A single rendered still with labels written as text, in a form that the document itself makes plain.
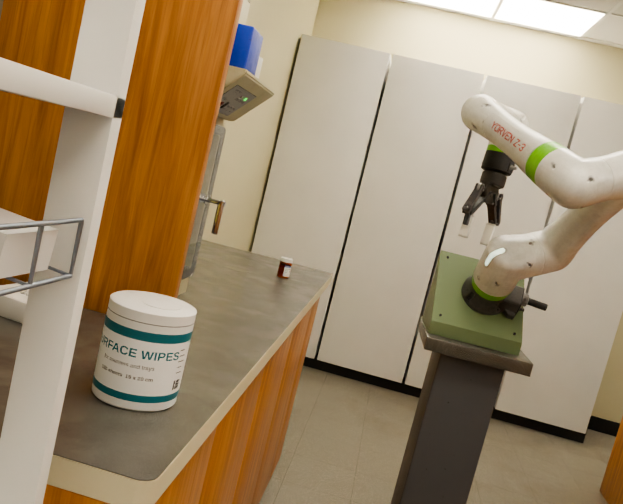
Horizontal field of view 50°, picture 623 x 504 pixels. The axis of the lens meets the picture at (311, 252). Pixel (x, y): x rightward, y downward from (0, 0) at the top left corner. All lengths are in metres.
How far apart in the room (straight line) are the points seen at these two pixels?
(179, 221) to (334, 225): 3.19
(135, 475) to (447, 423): 1.46
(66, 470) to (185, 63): 0.85
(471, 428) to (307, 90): 2.96
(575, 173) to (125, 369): 1.13
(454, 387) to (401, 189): 2.54
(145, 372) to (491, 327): 1.35
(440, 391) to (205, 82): 1.22
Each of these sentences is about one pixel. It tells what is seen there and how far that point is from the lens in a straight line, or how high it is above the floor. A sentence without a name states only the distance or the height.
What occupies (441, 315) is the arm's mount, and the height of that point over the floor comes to 1.00.
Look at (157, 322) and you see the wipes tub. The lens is 0.99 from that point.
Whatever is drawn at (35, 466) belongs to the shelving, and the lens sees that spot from 0.70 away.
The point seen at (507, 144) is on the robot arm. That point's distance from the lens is 1.88.
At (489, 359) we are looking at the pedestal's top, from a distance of 2.09.
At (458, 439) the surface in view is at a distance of 2.21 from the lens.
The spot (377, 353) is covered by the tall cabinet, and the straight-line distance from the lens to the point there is 4.66.
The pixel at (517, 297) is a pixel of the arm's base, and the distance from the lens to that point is 2.17.
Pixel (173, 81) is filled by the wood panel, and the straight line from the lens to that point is 1.43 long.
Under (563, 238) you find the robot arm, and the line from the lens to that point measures 2.03.
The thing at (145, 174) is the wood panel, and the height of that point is 1.25.
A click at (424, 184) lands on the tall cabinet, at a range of 4.53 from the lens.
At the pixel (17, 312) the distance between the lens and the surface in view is 1.35.
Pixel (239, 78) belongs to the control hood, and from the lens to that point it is 1.48.
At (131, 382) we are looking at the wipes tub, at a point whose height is 0.98.
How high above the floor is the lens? 1.34
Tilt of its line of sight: 7 degrees down
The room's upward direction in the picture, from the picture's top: 14 degrees clockwise
